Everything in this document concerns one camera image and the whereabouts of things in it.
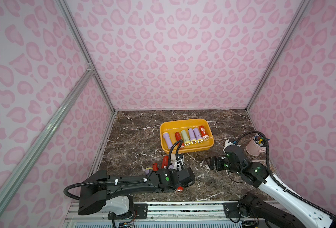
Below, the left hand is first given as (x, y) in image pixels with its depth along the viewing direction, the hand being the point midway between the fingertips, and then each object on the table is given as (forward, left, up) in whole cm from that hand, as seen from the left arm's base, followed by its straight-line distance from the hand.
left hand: (185, 175), depth 77 cm
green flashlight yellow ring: (+25, -2, -5) cm, 25 cm away
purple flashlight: (+29, -7, -6) cm, 31 cm away
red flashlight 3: (+28, +3, -7) cm, 29 cm away
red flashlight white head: (+7, +18, -7) cm, 20 cm away
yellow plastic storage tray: (+38, +7, -9) cm, 40 cm away
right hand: (+6, -14, +6) cm, 17 cm away
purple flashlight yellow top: (+27, +11, -7) cm, 30 cm away
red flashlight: (+9, +12, -5) cm, 16 cm away
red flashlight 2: (-5, +3, -7) cm, 9 cm away
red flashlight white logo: (+31, -15, -5) cm, 35 cm away
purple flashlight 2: (+26, -11, -5) cm, 29 cm away
